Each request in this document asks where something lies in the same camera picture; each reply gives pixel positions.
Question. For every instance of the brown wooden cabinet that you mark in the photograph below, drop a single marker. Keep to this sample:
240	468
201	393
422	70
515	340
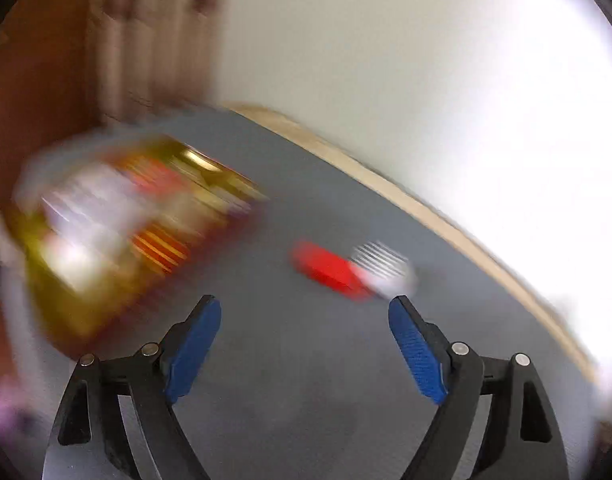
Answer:
44	84

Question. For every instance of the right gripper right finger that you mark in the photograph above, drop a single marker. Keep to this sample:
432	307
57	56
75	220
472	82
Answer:
522	439

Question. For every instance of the grey mesh cushion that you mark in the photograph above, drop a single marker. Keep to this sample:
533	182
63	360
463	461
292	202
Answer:
301	382

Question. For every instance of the red gold toffee box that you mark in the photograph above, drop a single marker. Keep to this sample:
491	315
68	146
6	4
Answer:
105	232

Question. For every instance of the purple cloth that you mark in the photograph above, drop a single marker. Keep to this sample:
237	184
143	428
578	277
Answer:
15	417

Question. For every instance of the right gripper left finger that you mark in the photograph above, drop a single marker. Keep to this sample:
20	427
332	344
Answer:
88	438

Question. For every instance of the red wooden block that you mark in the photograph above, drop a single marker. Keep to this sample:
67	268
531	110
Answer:
329	269

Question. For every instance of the white striped wooden cube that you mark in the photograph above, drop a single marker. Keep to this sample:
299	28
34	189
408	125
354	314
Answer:
383	271

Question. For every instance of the beige patterned curtain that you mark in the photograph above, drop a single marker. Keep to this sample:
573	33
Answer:
147	57

